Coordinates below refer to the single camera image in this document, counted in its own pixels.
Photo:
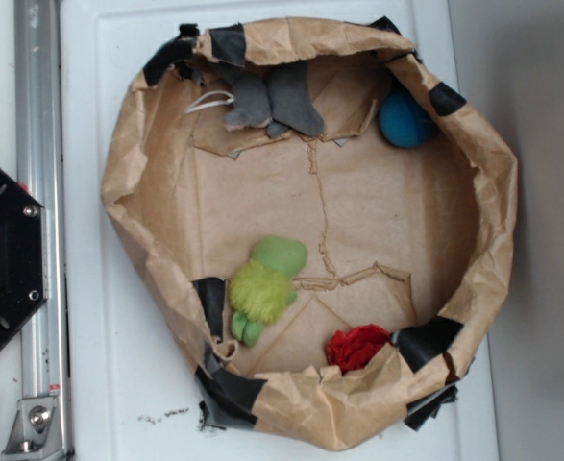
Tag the green plush animal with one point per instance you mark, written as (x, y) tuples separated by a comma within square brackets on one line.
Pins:
[(262, 289)]

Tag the gray plush animal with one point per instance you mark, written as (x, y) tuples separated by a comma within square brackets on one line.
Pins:
[(277, 103)]

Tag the brown paper bag bin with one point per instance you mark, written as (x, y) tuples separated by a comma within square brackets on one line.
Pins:
[(320, 287)]

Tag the red crumpled paper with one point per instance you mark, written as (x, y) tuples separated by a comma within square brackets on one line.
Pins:
[(352, 350)]

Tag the blue ball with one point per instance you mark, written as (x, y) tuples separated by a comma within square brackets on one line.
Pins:
[(403, 122)]

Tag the white plastic tray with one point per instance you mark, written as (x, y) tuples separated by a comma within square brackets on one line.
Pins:
[(134, 396)]

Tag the aluminum extrusion rail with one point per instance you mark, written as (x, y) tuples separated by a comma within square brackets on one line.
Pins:
[(44, 339)]

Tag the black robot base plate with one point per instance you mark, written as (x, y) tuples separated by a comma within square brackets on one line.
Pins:
[(22, 285)]

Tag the metal corner bracket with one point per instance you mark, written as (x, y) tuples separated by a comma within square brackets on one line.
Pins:
[(37, 432)]

